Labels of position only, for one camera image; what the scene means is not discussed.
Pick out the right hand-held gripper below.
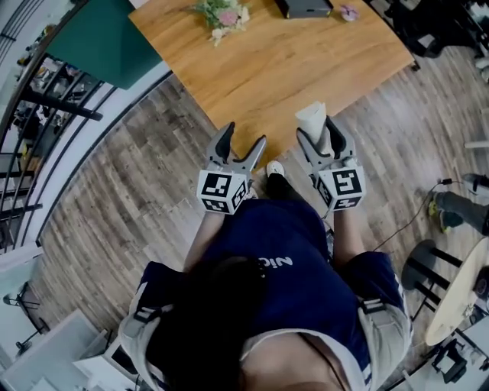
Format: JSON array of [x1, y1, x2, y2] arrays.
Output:
[[296, 115, 368, 212]]

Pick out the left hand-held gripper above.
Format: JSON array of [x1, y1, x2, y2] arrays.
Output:
[[196, 121, 267, 216]]

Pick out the white rectangular block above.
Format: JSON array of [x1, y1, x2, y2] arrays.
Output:
[[294, 99, 334, 156]]

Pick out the person's left forearm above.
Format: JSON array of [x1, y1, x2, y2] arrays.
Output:
[[183, 208, 227, 273]]

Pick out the person's right forearm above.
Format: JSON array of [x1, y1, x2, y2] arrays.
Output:
[[331, 207, 368, 269]]

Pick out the person's right white shoe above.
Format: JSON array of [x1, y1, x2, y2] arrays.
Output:
[[265, 160, 287, 178]]

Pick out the person's black trousers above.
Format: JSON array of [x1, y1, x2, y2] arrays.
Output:
[[264, 173, 303, 204]]

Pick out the wooden desk with white legs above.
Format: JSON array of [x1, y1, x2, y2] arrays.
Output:
[[128, 0, 416, 170]]

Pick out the pink and white flower bouquet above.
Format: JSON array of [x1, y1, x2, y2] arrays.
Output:
[[192, 0, 252, 47]]

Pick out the small pink ornament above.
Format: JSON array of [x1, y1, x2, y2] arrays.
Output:
[[339, 4, 361, 22]]

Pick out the black box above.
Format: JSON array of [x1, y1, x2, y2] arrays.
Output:
[[273, 0, 335, 19]]

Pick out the black stool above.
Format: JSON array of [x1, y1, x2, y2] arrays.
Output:
[[400, 239, 464, 322]]

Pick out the black office chair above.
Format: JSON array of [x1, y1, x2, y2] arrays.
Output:
[[384, 0, 475, 73]]

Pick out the person's navy shirt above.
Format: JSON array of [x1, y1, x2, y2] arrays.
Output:
[[135, 198, 406, 387]]

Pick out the green partition panel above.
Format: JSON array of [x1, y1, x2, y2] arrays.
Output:
[[44, 0, 164, 91]]

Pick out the black metal railing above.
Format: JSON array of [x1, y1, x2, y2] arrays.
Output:
[[0, 0, 105, 254]]

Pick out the round pale table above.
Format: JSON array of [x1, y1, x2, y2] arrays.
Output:
[[424, 236, 489, 347]]

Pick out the black device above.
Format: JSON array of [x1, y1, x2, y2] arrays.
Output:
[[430, 337, 470, 385]]

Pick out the black stand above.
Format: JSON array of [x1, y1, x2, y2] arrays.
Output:
[[2, 281, 51, 357]]

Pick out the white cabinet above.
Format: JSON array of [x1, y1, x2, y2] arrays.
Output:
[[0, 308, 128, 391]]

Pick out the black floor cable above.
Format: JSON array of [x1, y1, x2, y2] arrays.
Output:
[[371, 177, 455, 254]]

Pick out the person's grey strapped vest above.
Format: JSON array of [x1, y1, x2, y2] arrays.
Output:
[[118, 296, 414, 391]]

